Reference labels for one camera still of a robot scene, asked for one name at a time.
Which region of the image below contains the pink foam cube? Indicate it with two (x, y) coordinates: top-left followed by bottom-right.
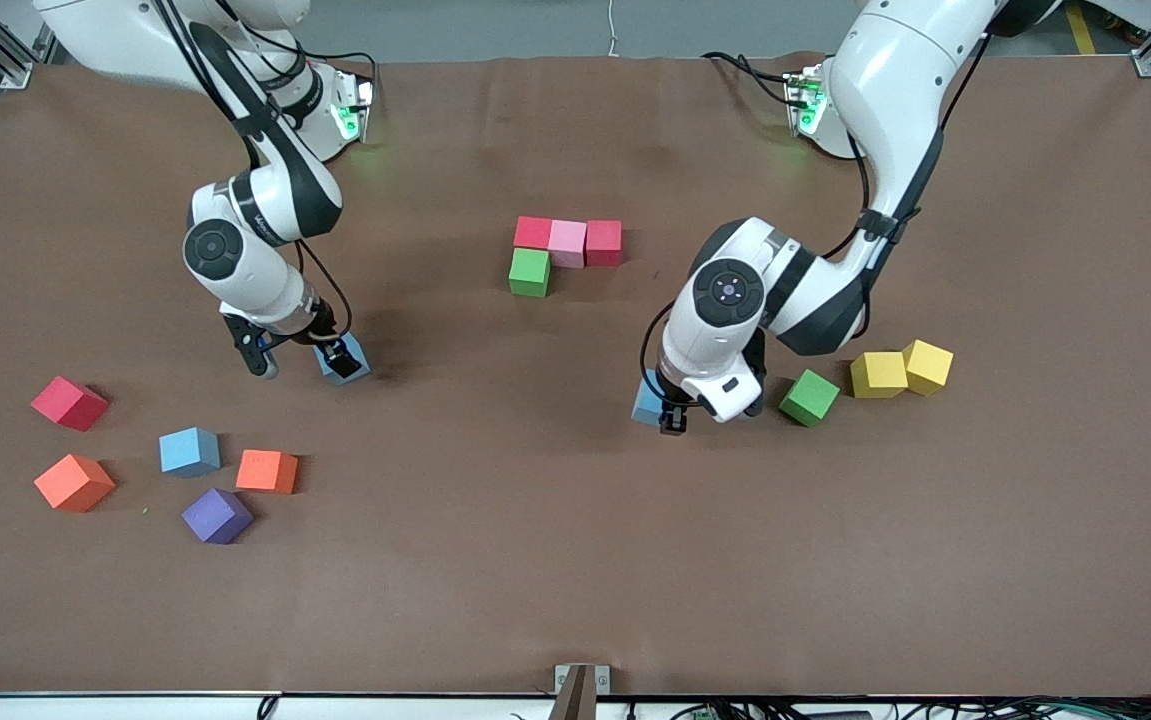
(548, 219), (589, 269)

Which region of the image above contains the purple foam cube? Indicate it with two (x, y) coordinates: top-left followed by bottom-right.
(181, 487), (256, 546)

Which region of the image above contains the green foam cube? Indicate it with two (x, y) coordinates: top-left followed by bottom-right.
(508, 248), (552, 299)
(778, 369), (841, 428)

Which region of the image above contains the blue foam cube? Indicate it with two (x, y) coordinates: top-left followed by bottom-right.
(158, 426), (222, 478)
(631, 370), (668, 427)
(315, 335), (372, 387)

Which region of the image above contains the orange foam cube with dents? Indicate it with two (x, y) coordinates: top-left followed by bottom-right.
(235, 448), (300, 496)

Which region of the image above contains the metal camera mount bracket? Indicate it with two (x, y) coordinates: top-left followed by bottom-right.
(552, 663), (612, 720)

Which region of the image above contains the black base cable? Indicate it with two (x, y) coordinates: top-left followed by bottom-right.
(701, 50), (798, 109)

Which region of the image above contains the yellow foam cube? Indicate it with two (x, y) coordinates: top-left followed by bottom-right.
(901, 339), (955, 398)
(850, 351), (910, 400)

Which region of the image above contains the table cover mat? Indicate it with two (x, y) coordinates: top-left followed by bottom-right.
(0, 55), (1151, 698)

